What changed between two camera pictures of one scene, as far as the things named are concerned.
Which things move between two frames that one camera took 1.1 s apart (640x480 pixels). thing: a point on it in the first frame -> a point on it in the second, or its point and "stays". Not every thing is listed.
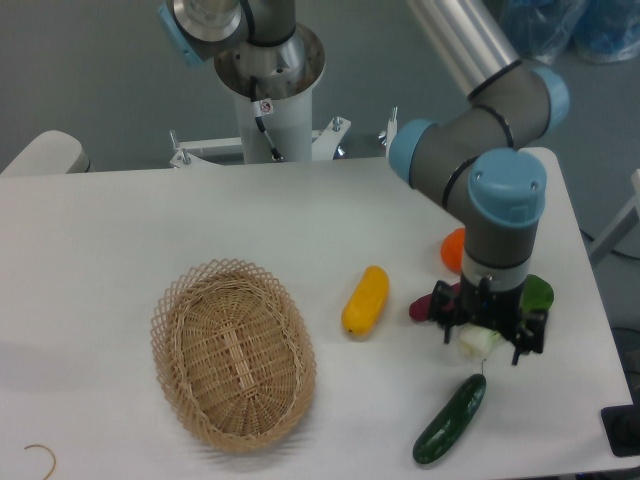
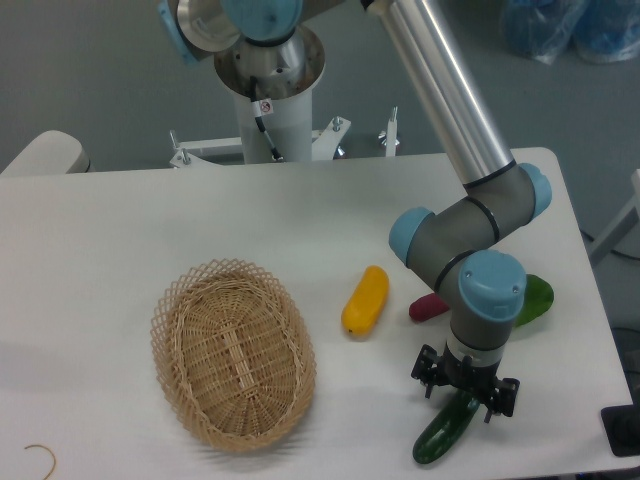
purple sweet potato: (420, 308) stays
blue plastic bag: (593, 30) stays
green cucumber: (451, 420) stays
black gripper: (486, 305) -> (498, 396)
